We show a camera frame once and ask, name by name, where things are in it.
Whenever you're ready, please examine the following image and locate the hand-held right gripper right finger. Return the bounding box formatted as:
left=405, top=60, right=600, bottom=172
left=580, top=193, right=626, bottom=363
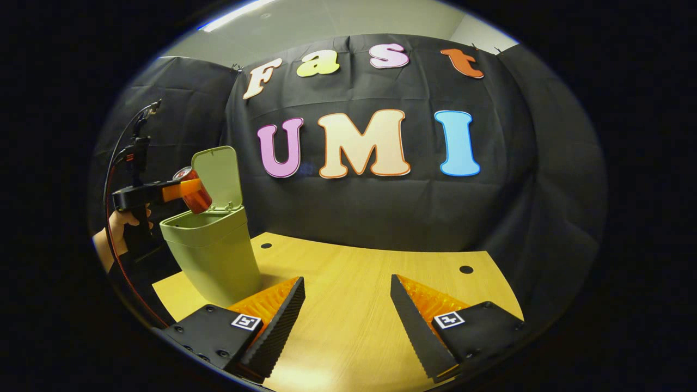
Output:
left=389, top=273, right=527, bottom=382

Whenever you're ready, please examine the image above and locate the green desktop garbage bin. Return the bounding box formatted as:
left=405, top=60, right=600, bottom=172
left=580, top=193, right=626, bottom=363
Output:
left=160, top=146, right=263, bottom=308

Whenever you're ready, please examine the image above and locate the red and black gripper cable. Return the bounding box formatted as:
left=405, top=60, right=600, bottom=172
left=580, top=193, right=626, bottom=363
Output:
left=102, top=102, right=170, bottom=328

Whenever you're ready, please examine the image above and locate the red pop can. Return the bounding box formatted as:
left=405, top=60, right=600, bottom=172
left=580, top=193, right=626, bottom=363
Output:
left=173, top=167, right=213, bottom=215

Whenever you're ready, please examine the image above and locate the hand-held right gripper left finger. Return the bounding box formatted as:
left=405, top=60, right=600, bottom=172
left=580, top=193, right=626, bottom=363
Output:
left=162, top=276, right=307, bottom=382

